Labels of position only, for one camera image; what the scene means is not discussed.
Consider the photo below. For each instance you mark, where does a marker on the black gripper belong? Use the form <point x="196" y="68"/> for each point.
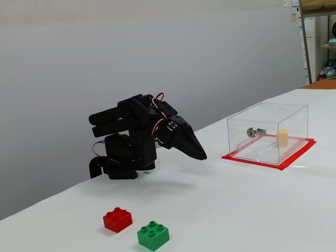
<point x="183" y="130"/>

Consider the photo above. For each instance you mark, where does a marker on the yellow lego brick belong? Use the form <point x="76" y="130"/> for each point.
<point x="283" y="137"/>

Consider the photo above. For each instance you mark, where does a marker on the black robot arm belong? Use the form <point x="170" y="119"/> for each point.
<point x="141" y="147"/>

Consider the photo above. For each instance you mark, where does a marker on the transparent plastic box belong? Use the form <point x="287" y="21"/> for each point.
<point x="252" y="152"/>

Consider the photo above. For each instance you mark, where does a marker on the green lego brick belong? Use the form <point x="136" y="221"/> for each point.
<point x="152" y="237"/>

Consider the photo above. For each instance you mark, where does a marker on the red lego brick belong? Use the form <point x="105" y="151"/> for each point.
<point x="116" y="221"/>

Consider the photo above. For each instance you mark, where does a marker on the silver cam lock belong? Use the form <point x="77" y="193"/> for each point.
<point x="251" y="132"/>

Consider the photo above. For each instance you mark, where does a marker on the white table cover sheet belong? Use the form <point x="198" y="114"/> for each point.
<point x="236" y="210"/>

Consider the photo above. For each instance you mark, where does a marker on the black table clamp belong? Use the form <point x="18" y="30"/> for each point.
<point x="94" y="168"/>

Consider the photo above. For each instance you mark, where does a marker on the red tape rectangle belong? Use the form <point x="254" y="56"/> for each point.
<point x="286" y="166"/>

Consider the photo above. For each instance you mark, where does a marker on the orange wooden table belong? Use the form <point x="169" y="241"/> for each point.
<point x="323" y="84"/>

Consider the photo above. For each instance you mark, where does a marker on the dark soda bottle red cap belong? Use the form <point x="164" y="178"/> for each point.
<point x="322" y="76"/>

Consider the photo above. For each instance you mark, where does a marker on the clear plastic bag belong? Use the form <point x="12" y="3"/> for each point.
<point x="330" y="71"/>

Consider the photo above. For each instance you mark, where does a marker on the beige sticky note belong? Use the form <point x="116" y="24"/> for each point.
<point x="293" y="18"/>

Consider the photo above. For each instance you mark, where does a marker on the white refrigerator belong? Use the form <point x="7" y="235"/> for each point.
<point x="312" y="29"/>

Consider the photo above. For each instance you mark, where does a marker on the wooden shelf board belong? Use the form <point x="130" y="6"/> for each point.
<point x="328" y="47"/>

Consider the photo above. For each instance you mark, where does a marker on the white paper labels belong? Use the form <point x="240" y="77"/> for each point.
<point x="290" y="3"/>

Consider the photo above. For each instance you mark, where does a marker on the pale green object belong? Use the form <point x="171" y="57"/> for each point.
<point x="332" y="42"/>

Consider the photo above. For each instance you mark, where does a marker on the metal shelf rack frame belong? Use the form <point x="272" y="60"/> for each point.
<point x="306" y="52"/>

